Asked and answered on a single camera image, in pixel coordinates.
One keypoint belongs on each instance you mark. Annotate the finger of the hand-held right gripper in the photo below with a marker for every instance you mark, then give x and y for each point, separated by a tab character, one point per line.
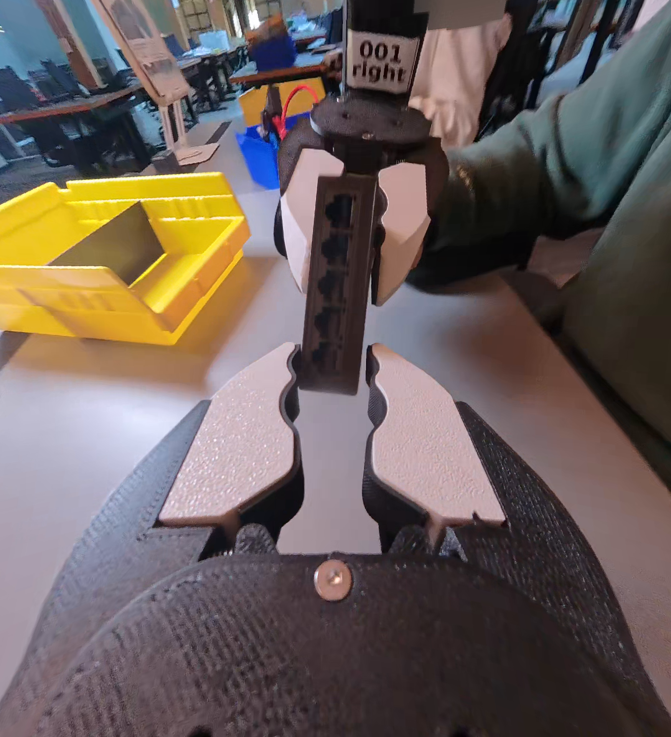
301	230
404	224

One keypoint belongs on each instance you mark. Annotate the person's right forearm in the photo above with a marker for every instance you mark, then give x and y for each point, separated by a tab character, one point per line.
571	161

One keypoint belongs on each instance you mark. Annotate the black network switch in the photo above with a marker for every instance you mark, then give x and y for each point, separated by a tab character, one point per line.
335	288

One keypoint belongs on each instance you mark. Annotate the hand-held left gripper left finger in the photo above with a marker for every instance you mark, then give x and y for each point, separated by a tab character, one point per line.
237	449

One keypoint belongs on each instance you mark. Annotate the black office chair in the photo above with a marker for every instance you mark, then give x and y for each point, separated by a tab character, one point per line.
62	75
1	86

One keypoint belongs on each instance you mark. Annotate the printed instruction sheet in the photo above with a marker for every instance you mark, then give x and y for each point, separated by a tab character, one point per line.
139	43

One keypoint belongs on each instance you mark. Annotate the white document stand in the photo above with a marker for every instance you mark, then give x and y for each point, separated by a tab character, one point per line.
162	80

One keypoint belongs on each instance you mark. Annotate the orange frame office desk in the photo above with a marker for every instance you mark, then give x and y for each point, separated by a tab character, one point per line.
82	105
278	73

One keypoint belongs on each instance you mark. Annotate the blue bag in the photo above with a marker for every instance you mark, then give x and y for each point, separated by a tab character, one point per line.
275	55

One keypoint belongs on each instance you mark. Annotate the blue plastic bin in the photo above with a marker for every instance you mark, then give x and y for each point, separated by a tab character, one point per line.
260	158

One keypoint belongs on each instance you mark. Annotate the yellow plastic bin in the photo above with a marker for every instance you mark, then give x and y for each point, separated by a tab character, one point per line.
255	106
197	236

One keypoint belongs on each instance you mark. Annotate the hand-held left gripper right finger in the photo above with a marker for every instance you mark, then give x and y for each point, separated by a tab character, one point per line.
427	455

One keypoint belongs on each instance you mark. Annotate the black bin divider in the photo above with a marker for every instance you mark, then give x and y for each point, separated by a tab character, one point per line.
111	242

